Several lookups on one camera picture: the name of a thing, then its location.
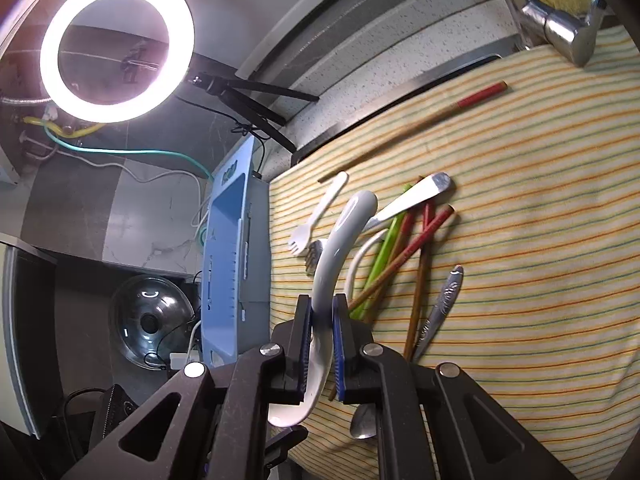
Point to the white power adapter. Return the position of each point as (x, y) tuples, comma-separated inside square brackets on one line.
[(178, 360)]

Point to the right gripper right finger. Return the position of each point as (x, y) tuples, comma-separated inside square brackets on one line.
[(432, 422)]

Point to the steel spoon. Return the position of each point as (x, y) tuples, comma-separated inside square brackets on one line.
[(363, 425)]

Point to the chrome faucet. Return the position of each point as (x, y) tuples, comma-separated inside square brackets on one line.
[(575, 38)]

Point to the green plastic spoon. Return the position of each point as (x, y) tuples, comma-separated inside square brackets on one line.
[(388, 241)]

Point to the lone red-tipped wooden chopstick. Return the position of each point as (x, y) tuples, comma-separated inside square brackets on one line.
[(435, 118)]

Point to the blue plastic drainer basket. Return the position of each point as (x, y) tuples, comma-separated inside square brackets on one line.
[(236, 266)]

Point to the ring light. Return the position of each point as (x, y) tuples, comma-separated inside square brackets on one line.
[(178, 21)]

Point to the glass pot lid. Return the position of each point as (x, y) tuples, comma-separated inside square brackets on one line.
[(149, 318)]

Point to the steel fork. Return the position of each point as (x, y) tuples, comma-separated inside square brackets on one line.
[(426, 189)]

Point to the white plastic spork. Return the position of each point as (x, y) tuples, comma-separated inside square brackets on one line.
[(300, 237)]

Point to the striped yellow cloth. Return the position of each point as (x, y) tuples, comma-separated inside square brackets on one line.
[(545, 186)]

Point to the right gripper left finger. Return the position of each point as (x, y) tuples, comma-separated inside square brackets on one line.
[(211, 422)]

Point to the white ceramic spoon with logo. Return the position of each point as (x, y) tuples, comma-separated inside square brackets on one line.
[(358, 211)]

